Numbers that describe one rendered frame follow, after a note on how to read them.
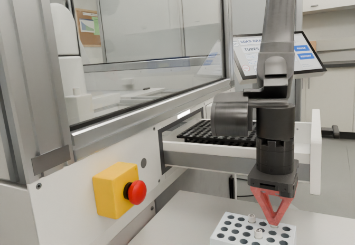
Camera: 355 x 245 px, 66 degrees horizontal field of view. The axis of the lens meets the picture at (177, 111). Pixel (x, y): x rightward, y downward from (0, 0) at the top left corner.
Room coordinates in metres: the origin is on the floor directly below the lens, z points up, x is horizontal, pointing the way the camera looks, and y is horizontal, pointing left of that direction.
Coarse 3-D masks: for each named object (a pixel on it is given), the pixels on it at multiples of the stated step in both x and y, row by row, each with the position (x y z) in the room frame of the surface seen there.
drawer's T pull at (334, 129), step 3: (333, 126) 0.59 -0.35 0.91; (336, 126) 0.59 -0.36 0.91; (321, 129) 0.58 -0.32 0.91; (324, 129) 0.58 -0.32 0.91; (327, 129) 0.58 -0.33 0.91; (330, 129) 0.57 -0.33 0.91; (333, 129) 0.57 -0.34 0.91; (336, 129) 0.57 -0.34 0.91; (321, 132) 0.58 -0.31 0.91; (324, 132) 0.57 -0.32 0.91; (327, 132) 0.57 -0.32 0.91; (330, 132) 0.57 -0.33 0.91; (333, 132) 0.55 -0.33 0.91; (336, 132) 0.55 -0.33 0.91; (333, 135) 0.55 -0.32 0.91; (336, 135) 0.54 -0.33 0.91; (339, 135) 0.54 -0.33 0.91; (336, 138) 0.54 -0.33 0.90
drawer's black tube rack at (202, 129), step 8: (208, 120) 0.80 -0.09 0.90; (192, 128) 0.72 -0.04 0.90; (200, 128) 0.71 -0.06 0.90; (208, 128) 0.70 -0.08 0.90; (176, 136) 0.66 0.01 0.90; (184, 136) 0.65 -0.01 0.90; (192, 136) 0.65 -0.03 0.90; (200, 136) 0.64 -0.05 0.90; (208, 136) 0.63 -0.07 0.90; (216, 136) 0.62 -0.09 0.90; (224, 136) 0.62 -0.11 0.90; (232, 136) 0.62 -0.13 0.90; (216, 144) 0.65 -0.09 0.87; (224, 144) 0.65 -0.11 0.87; (232, 144) 0.64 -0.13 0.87; (240, 144) 0.64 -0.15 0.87; (248, 144) 0.63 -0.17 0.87
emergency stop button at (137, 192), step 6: (138, 180) 0.43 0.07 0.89; (132, 186) 0.41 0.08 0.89; (138, 186) 0.41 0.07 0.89; (144, 186) 0.42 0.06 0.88; (132, 192) 0.40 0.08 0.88; (138, 192) 0.41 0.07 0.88; (144, 192) 0.42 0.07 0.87; (132, 198) 0.40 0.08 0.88; (138, 198) 0.41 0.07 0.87; (144, 198) 0.42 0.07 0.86; (138, 204) 0.41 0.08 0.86
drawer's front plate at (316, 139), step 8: (312, 112) 0.68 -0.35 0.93; (312, 120) 0.60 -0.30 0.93; (312, 128) 0.54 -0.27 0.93; (320, 128) 0.53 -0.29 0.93; (312, 136) 0.48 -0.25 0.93; (320, 136) 0.48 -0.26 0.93; (312, 144) 0.47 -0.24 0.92; (320, 144) 0.46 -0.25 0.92; (312, 152) 0.47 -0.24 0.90; (320, 152) 0.46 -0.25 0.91; (312, 160) 0.47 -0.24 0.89; (320, 160) 0.46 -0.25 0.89; (312, 168) 0.47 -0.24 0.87; (320, 168) 0.46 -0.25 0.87; (312, 176) 0.47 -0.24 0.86; (320, 176) 0.46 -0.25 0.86; (312, 184) 0.47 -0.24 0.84; (320, 184) 0.46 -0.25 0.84; (312, 192) 0.47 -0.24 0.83
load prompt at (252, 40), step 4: (240, 40) 1.56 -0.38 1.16; (244, 40) 1.57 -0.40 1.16; (248, 40) 1.57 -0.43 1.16; (252, 40) 1.58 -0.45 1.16; (256, 40) 1.58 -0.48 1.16; (260, 40) 1.59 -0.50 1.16; (240, 44) 1.54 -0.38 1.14; (244, 44) 1.55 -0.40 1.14; (248, 44) 1.55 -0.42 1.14; (252, 44) 1.55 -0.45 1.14
